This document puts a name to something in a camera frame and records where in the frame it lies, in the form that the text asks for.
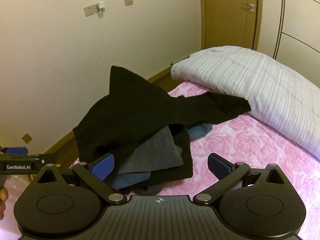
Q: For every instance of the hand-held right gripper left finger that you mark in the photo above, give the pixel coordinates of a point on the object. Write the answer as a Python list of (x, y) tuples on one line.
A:
[(103, 167)]

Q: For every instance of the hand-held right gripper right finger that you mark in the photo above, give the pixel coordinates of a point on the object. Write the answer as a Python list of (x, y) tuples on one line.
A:
[(220, 165)]

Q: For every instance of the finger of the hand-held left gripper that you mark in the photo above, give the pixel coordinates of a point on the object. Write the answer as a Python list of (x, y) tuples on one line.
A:
[(15, 150)]

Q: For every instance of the black garment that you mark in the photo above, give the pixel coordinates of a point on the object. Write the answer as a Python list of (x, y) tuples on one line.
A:
[(130, 112)]

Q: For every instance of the person's left hand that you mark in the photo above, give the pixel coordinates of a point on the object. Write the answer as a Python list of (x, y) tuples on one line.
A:
[(2, 200)]

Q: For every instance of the pink floral bed sheet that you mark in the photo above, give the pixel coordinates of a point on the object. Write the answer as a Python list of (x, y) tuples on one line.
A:
[(237, 145)]

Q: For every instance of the blue garment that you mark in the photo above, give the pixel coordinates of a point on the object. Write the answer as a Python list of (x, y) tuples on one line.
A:
[(200, 130), (132, 179)]

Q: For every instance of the grey garment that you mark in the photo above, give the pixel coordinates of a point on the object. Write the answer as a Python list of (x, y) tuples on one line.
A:
[(155, 152)]

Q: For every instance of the white ribbed duvet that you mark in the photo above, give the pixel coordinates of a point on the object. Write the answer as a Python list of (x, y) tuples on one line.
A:
[(255, 85)]

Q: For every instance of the wooden baseboard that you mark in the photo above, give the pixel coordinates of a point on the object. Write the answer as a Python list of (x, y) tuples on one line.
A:
[(160, 75)]

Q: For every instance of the wooden door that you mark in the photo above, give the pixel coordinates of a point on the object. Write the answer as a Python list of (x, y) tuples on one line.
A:
[(225, 17)]

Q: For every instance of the white plug adapter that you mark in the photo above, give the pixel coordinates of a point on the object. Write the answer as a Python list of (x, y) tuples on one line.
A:
[(100, 7)]

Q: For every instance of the cream wardrobe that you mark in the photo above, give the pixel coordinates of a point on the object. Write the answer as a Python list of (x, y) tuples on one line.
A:
[(297, 17)]

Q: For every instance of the beige wall socket plate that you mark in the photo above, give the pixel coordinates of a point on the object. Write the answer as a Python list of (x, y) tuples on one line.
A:
[(128, 1), (89, 11)]

